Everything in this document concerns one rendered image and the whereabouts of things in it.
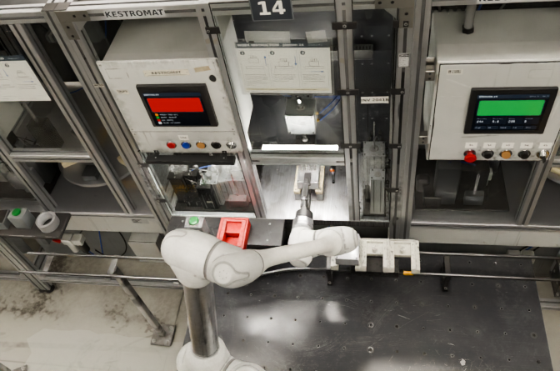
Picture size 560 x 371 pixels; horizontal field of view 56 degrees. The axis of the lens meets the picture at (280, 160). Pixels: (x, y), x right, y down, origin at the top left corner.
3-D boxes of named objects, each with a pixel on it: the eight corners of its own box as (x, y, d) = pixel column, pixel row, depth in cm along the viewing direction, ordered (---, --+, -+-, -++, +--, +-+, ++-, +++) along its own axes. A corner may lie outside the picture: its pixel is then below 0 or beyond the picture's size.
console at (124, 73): (138, 157, 211) (92, 67, 176) (157, 107, 229) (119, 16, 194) (241, 158, 203) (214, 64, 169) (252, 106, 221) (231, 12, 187)
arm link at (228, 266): (268, 251, 171) (232, 238, 177) (243, 260, 155) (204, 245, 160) (259, 289, 173) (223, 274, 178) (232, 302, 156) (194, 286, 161)
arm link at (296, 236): (295, 240, 227) (324, 237, 222) (291, 273, 218) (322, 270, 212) (285, 227, 220) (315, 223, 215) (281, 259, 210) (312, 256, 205)
